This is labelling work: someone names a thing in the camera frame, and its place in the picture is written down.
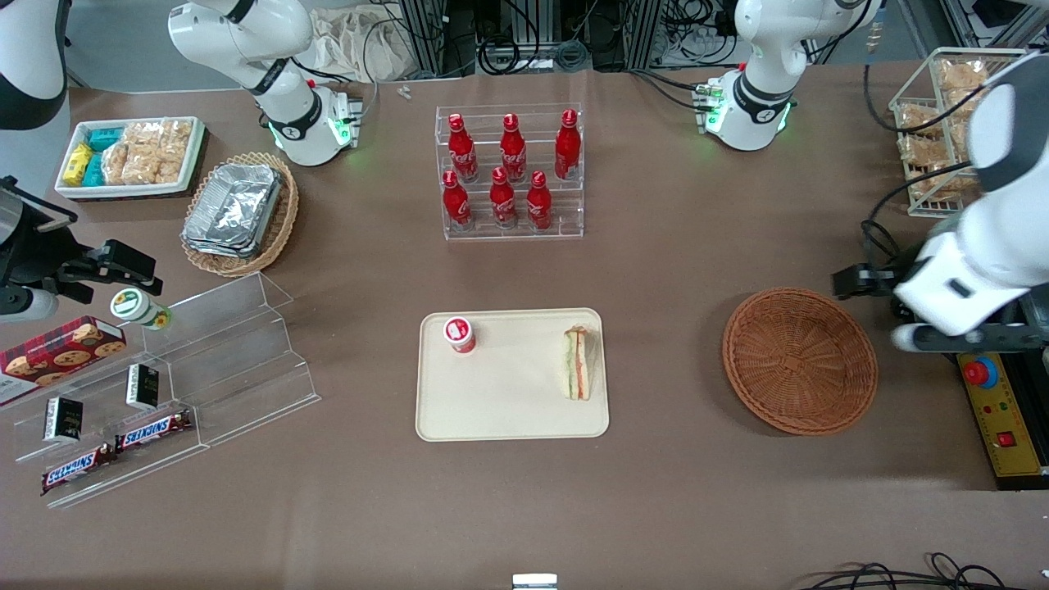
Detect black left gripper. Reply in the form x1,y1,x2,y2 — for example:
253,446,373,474
833,259,912,300

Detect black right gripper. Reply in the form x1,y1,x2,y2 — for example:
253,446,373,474
0,176,164,305

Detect triangle sandwich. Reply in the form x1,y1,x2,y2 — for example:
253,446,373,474
562,325,593,402

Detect round brown wicker basket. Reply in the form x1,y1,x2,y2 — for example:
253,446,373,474
721,287,879,436

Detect aluminium foil tray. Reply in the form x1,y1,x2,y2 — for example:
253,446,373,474
182,229,267,261

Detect oval tan wicker basket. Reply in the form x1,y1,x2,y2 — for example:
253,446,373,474
180,152,300,279

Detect beige plastic tray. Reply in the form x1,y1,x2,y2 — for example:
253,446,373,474
416,307,611,443

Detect green white yogurt cup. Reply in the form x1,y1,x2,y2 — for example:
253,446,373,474
111,288,173,332

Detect white rectangular snack bin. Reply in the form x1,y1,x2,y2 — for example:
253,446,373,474
54,116,207,200

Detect red tartan cookie box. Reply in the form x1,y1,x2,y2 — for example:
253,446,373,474
0,315,128,408

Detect clear acrylic stepped shelf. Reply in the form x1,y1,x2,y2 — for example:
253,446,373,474
141,272,321,449
0,315,207,511

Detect yellow snack pack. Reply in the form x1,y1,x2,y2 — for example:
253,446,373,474
62,143,95,187

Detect small black box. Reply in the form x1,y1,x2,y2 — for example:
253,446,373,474
43,397,84,444
125,365,161,411

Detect bagged fried snack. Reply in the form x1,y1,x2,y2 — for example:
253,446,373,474
897,102,943,137
947,88,978,158
910,164,978,202
938,57,989,92
901,139,951,170

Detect silver foil packets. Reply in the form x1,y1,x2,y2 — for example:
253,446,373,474
184,163,284,251

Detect Snickers chocolate bar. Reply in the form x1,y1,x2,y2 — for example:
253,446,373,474
115,410,196,454
41,445,116,496

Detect yellow control panel box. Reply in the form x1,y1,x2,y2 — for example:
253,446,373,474
955,352,1049,492

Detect clear acrylic bottle rack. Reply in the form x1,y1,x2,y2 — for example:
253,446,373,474
434,102,585,242

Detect red cola bottle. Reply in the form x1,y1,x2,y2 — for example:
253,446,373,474
554,109,583,182
447,113,480,184
442,170,474,231
525,170,554,231
500,113,529,184
489,167,519,229

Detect beige cloth bag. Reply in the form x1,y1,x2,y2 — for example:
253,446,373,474
307,7,420,83

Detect red strawberry yogurt cup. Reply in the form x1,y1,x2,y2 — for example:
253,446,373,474
443,316,478,355

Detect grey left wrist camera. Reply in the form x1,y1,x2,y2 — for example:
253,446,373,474
891,322,966,355

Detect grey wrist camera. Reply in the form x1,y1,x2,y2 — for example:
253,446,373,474
891,322,966,355
0,287,60,325

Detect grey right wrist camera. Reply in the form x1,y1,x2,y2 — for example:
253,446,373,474
0,287,60,325

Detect black hanging arm cable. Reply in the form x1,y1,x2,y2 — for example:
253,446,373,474
862,16,984,142

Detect white wire rack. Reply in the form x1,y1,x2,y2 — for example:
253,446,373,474
889,48,1030,219

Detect black base power cables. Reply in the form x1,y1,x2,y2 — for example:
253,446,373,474
629,69,715,112

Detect black table edge cables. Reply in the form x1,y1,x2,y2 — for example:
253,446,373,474
799,551,1014,590

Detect thin black base cable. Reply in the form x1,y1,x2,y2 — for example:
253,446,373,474
291,57,380,124

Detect aluminium frame post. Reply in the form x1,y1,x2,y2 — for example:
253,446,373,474
623,0,666,68
397,0,448,79

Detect coiled black cable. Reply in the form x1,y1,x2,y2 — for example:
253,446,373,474
477,37,543,76

